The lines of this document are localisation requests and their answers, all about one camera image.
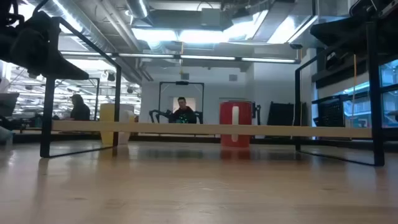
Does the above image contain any grey round cup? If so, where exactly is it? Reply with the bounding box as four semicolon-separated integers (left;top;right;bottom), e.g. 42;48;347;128
219;100;253;149

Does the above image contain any yellow-green mug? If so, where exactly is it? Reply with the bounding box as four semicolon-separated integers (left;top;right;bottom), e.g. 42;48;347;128
99;103;117;146

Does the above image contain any black storage crate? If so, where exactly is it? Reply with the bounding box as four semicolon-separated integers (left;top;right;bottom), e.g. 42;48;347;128
317;95;345;128

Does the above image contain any silver ventilation duct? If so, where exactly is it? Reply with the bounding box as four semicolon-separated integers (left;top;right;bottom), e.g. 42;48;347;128
126;0;150;20

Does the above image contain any person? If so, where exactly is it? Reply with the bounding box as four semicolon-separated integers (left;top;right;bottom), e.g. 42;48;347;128
172;96;198;124
68;93;91;122

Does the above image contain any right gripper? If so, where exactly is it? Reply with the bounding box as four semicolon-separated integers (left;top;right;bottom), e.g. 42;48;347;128
310;14;398;54

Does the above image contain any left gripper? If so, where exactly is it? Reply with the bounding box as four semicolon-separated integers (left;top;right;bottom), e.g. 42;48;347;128
0;12;90;81

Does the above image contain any light blue cloth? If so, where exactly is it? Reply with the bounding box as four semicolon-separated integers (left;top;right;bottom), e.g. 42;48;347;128
0;126;14;147

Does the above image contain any ceiling light tube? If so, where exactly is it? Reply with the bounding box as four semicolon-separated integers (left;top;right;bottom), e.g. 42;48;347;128
180;55;236;62
241;57;297;64
60;50;113;58
118;53;175;59

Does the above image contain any black background rig frame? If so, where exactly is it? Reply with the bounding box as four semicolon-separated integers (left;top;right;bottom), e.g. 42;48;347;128
159;80;205;124

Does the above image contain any yellow hanging cord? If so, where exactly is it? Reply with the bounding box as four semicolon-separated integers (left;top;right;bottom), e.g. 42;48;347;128
352;54;358;119

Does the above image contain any black leaning panel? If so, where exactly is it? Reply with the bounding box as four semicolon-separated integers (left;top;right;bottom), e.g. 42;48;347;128
266;101;295;127

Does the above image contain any dark monitor screen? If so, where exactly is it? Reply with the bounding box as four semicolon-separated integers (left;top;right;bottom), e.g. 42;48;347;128
0;92;21;118

